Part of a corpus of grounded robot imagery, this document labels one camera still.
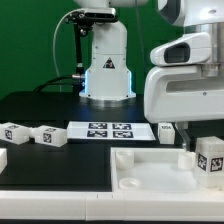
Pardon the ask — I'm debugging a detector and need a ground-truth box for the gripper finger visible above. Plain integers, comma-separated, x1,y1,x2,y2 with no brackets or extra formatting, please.
175,122,190,151

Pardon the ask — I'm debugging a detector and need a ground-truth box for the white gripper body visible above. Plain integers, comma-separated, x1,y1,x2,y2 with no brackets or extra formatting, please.
144,65,224,123

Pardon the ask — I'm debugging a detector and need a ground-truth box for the white square tabletop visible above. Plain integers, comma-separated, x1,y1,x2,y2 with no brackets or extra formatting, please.
111,147,224,192

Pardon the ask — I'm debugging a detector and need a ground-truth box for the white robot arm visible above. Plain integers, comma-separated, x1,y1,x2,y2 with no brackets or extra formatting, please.
74,0,224,123

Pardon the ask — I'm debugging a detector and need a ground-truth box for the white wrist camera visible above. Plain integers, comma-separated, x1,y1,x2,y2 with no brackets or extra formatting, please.
150,32,212,67

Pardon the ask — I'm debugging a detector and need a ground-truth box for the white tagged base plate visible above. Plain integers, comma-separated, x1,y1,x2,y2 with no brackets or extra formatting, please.
67,121,155,141

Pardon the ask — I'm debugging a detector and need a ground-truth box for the white front fence rail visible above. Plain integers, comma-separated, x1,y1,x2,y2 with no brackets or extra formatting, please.
0,191,224,222

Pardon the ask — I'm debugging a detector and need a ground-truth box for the white fence rail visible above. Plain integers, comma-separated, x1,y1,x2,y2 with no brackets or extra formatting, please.
0,191,224,222
0,148,7,174

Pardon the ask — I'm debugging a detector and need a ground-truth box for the black cable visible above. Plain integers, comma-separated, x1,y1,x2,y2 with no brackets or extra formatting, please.
32,75,84,93

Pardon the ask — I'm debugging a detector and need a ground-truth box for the white cable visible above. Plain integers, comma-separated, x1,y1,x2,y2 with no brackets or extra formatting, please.
52,8,84,93

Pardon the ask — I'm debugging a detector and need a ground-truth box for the white left fence rail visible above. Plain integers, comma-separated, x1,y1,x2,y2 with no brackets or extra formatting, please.
0,148,7,174

